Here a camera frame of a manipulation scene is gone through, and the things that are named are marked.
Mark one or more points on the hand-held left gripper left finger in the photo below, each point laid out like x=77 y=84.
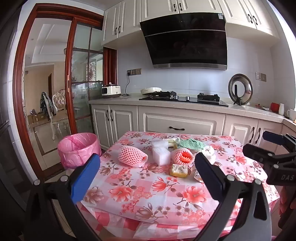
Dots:
x=85 y=178

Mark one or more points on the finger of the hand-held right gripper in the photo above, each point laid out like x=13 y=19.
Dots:
x=272 y=137
x=256 y=150

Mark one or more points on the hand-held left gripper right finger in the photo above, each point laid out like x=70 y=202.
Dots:
x=208 y=177

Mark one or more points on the white paper towel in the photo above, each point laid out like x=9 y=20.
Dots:
x=209 y=151

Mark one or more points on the yellow sponge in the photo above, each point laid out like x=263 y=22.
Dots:
x=179 y=171

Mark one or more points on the trash bin with pink bag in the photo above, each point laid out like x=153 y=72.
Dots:
x=74 y=148

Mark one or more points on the green zigzag striped cloth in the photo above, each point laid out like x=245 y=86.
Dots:
x=189 y=144

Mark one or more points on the white foam packing piece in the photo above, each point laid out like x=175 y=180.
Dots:
x=161 y=157
x=160 y=144

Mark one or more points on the pink foam fruit net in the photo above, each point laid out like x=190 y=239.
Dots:
x=130 y=155

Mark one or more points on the person's right forearm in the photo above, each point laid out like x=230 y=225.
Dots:
x=288 y=201

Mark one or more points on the white bottle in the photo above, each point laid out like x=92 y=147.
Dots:
x=281 y=109

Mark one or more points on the white mug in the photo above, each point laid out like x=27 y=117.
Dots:
x=291 y=114

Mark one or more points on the red cup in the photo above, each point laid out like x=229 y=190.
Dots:
x=274 y=107

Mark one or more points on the black lid stand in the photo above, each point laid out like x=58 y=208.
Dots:
x=237 y=93

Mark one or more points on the pink floral tablecloth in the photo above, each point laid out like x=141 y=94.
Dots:
x=148 y=197

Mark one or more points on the white base cabinet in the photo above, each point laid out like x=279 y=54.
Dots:
x=161 y=120

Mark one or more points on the white upholstered dining chair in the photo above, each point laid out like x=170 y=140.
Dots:
x=59 y=109

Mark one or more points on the cardboard boxes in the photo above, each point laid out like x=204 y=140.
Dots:
x=38 y=115

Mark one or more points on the black gas hob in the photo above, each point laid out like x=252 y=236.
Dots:
x=185 y=99

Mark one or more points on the dark patterned garment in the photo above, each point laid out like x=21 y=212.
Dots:
x=47 y=104

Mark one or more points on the glass sliding door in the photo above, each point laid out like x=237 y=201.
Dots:
x=79 y=92

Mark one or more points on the white rice cooker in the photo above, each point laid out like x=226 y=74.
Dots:
x=111 y=90

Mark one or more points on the dark grey refrigerator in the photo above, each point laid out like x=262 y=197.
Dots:
x=9 y=115

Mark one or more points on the white tall cupboard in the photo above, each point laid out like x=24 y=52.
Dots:
x=26 y=97

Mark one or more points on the cream electric skillet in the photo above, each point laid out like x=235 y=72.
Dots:
x=149 y=90

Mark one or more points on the black range hood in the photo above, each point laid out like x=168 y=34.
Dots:
x=185 y=41

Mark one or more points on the small wall socket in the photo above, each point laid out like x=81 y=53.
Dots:
x=260 y=76

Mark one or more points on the red wooden door frame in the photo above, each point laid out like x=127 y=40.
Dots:
x=19 y=92

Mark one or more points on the red wooden window frame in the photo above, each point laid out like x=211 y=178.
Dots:
x=110 y=67

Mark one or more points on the long wall socket panel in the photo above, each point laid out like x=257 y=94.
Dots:
x=134 y=72

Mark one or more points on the white wall cabinet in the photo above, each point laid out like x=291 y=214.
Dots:
x=129 y=20

